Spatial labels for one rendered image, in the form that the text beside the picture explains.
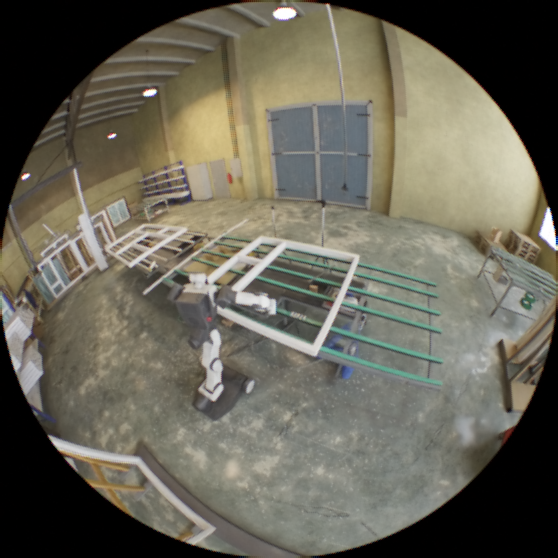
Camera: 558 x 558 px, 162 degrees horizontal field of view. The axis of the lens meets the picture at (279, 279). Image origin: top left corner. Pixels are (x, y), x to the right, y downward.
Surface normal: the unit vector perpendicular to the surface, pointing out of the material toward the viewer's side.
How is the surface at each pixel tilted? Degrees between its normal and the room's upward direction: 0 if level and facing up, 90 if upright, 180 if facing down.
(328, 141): 90
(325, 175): 90
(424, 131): 90
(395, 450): 0
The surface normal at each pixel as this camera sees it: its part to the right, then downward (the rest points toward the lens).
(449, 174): -0.50, 0.57
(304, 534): -0.09, -0.79
